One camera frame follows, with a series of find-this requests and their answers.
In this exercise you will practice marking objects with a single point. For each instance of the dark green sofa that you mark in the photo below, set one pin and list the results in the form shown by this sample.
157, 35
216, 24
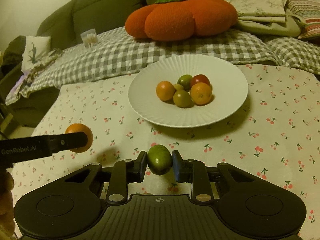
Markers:
62, 20

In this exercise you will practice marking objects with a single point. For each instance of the white embroidered small pillow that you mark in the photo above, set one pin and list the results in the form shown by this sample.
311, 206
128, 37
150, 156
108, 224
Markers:
35, 49

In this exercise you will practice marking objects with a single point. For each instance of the large yellow-green tomato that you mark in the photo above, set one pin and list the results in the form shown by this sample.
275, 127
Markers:
182, 99

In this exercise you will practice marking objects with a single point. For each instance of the orange tangerine with stem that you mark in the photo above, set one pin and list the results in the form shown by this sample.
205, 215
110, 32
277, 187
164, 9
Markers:
82, 139

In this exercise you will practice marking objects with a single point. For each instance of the cherry print tablecloth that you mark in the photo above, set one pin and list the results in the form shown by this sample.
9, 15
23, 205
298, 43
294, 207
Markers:
274, 135

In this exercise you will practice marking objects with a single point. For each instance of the clear cotton swab box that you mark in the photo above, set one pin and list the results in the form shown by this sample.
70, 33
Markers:
89, 38

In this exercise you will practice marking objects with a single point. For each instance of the green lime fruit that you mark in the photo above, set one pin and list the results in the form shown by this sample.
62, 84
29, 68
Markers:
159, 160

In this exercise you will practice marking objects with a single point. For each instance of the small orange tangerine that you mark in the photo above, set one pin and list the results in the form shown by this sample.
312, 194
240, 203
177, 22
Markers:
201, 93

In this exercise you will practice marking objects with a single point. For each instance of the striped patterned pillow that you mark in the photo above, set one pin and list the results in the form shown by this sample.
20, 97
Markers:
307, 10

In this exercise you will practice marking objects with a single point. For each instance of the red tomato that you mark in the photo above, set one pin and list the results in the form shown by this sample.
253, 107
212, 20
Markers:
199, 79

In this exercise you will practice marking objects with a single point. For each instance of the orange pumpkin plush cushion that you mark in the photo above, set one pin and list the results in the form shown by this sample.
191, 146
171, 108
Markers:
179, 20

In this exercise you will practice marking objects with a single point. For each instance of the green-red small tomato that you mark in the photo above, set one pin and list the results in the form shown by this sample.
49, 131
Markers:
185, 80

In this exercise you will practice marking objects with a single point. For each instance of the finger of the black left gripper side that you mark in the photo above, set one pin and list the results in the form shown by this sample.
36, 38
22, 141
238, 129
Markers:
30, 148

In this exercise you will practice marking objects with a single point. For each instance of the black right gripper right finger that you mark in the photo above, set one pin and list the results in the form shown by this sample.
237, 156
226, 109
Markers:
195, 173

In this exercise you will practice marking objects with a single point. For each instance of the folded floral beige cloth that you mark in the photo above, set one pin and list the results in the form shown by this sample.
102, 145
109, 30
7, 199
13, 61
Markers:
267, 17

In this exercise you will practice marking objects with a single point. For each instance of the grey checkered blanket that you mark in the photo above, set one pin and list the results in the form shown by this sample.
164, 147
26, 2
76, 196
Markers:
117, 53

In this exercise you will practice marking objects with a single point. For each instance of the small yellow-green round fruit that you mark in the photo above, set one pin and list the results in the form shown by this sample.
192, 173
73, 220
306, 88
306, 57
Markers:
178, 87

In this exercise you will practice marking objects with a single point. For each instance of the floral purple cloth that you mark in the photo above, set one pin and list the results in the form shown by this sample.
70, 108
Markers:
29, 75

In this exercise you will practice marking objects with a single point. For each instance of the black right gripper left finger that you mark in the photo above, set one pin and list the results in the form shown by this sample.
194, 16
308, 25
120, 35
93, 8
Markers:
123, 173

